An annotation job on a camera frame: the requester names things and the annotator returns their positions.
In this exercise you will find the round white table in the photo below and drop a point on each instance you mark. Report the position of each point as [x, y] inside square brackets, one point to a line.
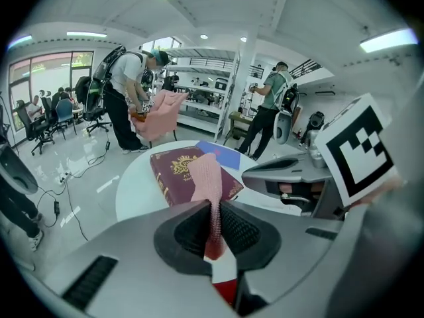
[139, 184]

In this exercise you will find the pink chair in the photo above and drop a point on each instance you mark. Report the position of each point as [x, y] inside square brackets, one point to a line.
[162, 114]

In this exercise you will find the blue chair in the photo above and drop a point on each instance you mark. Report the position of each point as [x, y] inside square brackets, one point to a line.
[64, 109]

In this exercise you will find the white shelving rack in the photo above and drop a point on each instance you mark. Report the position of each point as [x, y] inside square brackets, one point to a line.
[205, 71]

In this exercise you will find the blue booklet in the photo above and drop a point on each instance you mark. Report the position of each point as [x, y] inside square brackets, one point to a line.
[228, 159]

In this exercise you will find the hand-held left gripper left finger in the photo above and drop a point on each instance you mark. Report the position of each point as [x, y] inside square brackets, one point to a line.
[132, 270]

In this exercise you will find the black office chair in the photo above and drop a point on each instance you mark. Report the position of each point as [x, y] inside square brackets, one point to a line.
[33, 128]
[89, 108]

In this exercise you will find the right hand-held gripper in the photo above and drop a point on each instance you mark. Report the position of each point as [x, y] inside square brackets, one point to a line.
[361, 151]

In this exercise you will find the green table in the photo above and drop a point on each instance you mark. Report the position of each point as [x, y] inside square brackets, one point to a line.
[238, 115]

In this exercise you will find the grey backpack shell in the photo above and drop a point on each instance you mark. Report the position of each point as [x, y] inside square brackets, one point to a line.
[16, 174]
[281, 128]

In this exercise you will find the black power adapter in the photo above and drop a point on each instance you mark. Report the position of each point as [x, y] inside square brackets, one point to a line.
[56, 208]

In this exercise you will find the white power strip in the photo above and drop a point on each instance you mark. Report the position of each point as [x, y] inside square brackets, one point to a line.
[65, 177]

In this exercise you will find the person's red trousers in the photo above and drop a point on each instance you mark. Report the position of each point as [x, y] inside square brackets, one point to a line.
[225, 293]

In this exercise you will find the long ceiling light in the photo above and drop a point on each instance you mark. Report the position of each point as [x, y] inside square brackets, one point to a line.
[387, 41]
[86, 34]
[20, 41]

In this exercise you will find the dark red hardcover book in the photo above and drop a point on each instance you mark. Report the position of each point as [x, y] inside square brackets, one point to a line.
[175, 177]

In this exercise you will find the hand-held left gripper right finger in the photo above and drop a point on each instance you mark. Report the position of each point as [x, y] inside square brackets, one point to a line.
[298, 260]

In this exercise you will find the person's right hand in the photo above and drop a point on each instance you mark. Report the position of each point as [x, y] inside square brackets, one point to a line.
[298, 188]

